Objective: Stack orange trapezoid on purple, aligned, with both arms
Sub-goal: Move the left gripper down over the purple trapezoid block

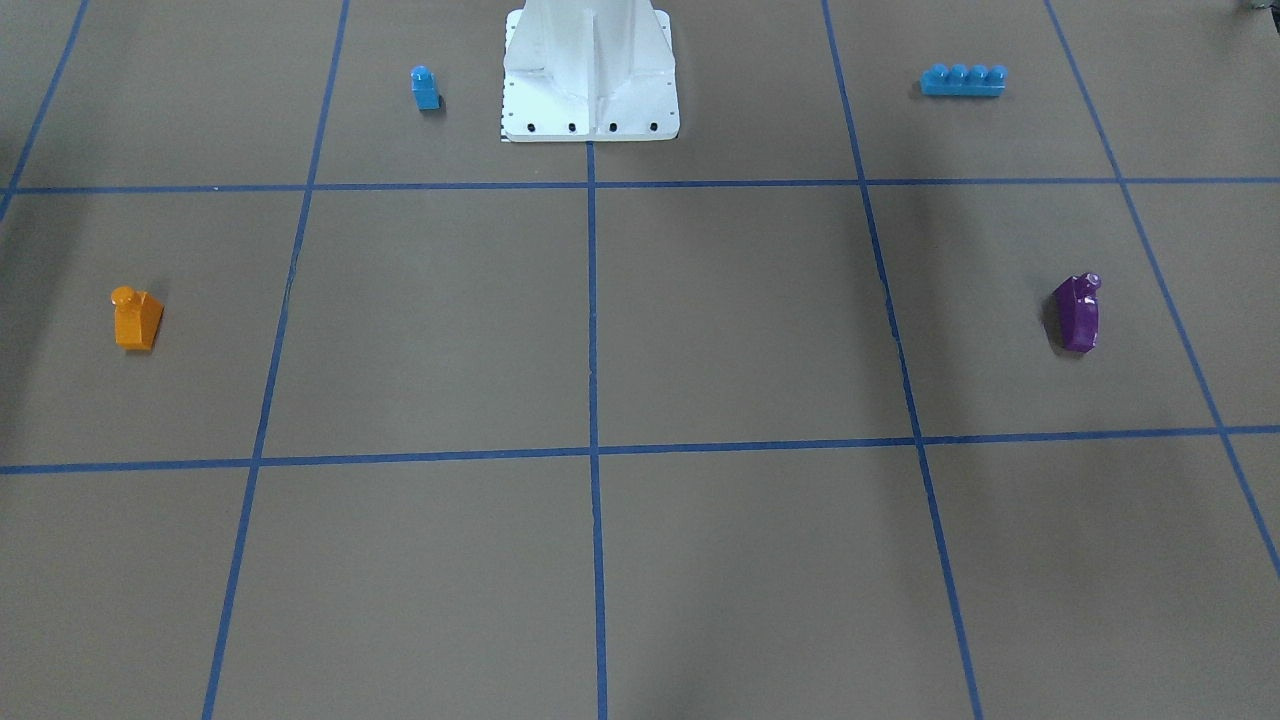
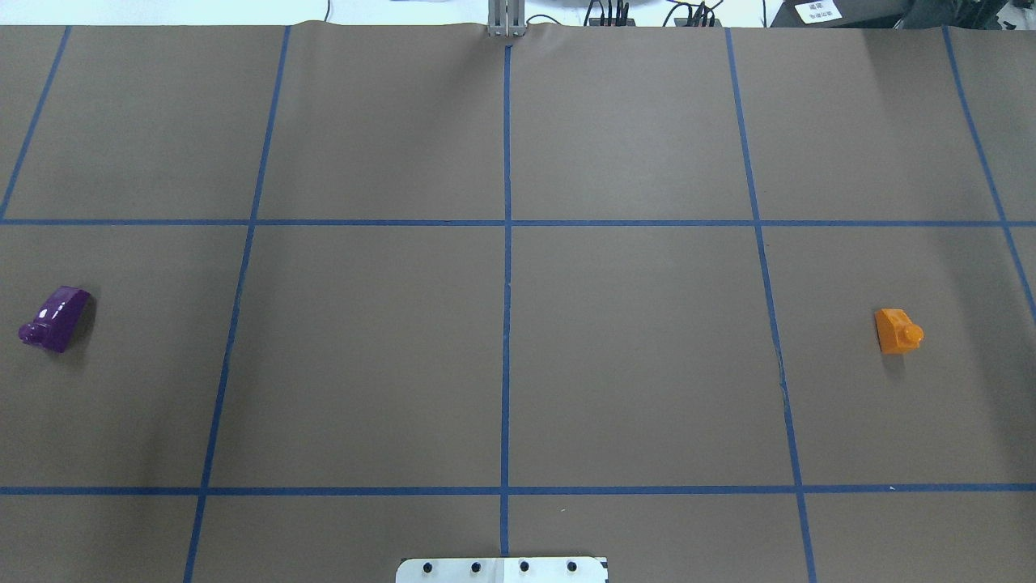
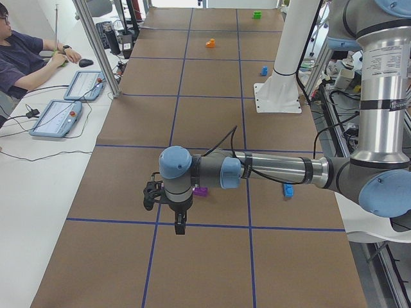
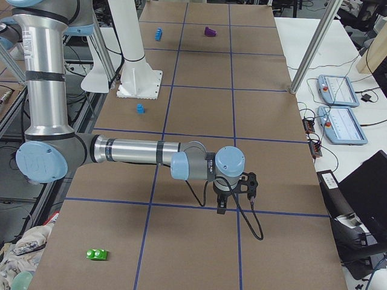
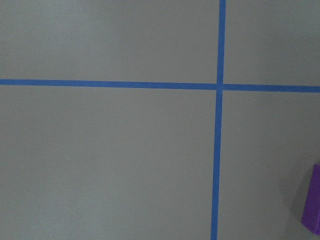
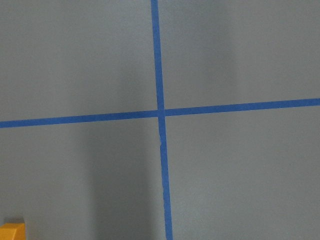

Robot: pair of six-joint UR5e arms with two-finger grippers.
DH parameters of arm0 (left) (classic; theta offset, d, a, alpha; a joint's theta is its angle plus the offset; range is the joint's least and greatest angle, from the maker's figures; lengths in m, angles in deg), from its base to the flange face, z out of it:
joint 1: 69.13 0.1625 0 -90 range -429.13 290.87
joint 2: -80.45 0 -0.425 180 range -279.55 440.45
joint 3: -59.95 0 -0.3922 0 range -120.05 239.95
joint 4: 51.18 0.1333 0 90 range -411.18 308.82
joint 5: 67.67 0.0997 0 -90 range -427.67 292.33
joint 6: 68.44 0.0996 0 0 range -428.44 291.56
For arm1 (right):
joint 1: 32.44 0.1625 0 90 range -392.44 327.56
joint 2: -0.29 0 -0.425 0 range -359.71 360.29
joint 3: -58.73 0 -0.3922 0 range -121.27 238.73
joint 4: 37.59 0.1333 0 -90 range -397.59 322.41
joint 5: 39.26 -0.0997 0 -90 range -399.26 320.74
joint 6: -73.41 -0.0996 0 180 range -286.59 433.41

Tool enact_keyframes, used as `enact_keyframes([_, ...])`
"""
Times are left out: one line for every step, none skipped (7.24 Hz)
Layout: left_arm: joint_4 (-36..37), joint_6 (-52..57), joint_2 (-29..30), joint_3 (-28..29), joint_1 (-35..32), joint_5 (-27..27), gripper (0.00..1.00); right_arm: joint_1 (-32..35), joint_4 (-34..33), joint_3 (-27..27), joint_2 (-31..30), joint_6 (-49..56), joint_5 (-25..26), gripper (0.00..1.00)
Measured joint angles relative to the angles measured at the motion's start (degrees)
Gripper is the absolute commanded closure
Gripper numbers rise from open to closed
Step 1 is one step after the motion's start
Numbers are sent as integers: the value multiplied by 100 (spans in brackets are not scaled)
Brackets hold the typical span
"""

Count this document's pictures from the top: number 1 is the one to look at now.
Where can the purple trapezoid block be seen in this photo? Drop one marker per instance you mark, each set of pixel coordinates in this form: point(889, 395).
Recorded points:
point(1078, 312)

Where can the orange trapezoid block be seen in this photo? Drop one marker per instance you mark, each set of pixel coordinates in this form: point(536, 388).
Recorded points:
point(137, 316)

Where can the small blue block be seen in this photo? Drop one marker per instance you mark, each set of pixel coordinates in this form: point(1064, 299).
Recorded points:
point(424, 90)

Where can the long blue studded block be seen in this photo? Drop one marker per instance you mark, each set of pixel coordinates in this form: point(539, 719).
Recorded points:
point(960, 80)

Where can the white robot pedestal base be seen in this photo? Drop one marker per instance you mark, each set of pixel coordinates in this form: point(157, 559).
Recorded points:
point(589, 71)

